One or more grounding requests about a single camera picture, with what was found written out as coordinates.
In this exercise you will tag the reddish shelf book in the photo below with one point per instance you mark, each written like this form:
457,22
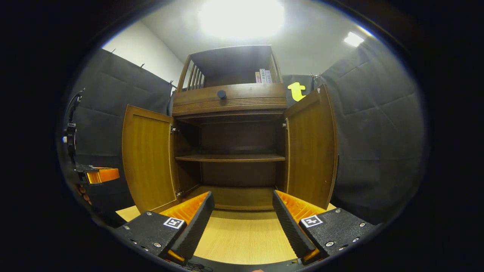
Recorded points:
258,78

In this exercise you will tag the wooden double-door shoe cabinet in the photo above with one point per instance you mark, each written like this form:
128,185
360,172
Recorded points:
257,98

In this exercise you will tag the wooden cabinet door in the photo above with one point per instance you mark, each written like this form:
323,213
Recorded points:
310,151
147,158

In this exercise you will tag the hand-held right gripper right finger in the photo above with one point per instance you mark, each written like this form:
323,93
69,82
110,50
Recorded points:
289,226

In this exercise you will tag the wooden inner cabinet shelf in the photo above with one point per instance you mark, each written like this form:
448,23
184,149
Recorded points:
230,158

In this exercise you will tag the white shelf book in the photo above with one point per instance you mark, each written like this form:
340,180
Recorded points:
263,76

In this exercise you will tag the black round drawer knob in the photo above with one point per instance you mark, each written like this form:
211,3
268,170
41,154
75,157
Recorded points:
222,95

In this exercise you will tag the grey shelf book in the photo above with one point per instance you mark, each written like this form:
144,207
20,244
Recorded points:
269,77

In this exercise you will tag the large ceiling light panel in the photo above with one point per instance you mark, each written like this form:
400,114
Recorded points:
242,17

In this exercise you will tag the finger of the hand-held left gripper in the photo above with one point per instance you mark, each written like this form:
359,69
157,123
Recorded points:
104,175

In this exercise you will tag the black backdrop cloth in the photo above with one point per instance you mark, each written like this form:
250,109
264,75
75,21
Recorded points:
378,132

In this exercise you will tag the small ceiling light panel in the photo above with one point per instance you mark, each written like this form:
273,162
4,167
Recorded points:
353,39

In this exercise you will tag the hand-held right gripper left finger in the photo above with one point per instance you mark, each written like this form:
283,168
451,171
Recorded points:
198,223

